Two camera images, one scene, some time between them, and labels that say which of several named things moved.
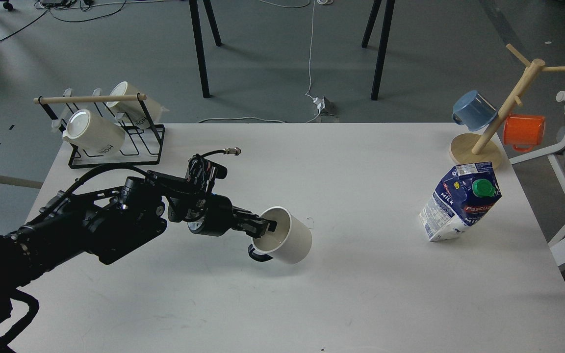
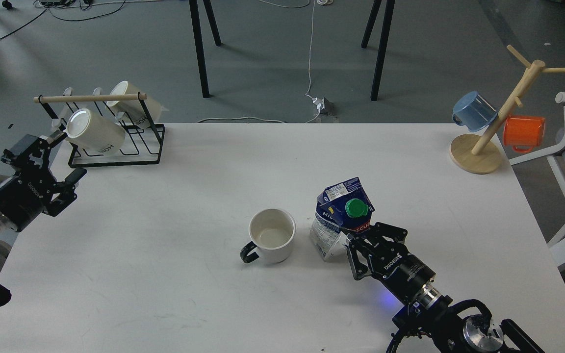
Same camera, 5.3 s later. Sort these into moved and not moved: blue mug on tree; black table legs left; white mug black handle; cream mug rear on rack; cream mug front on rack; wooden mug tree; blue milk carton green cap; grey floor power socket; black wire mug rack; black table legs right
Moved: blue milk carton green cap; white mug black handle
Not moved: black table legs right; black wire mug rack; cream mug rear on rack; wooden mug tree; grey floor power socket; cream mug front on rack; black table legs left; blue mug on tree
